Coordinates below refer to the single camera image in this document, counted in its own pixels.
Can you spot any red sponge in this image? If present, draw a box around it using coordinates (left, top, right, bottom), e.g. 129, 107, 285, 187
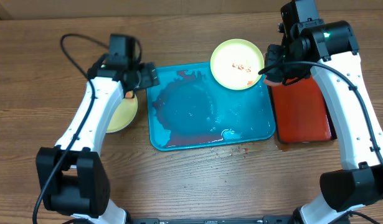
263, 78, 282, 86

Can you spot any yellow plate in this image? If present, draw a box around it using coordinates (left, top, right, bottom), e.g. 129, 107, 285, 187
106, 91, 138, 133
210, 39, 264, 90

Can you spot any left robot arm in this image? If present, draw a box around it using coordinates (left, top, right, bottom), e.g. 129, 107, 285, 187
32, 34, 159, 223

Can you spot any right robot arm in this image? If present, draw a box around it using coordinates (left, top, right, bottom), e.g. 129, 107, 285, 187
260, 0, 383, 224

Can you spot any red black tray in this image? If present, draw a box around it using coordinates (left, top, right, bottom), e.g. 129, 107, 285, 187
270, 77, 337, 144

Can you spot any teal plastic tray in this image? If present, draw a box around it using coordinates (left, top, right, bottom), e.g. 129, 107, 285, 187
147, 62, 276, 151

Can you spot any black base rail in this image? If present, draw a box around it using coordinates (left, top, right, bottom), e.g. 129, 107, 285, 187
125, 215, 303, 224

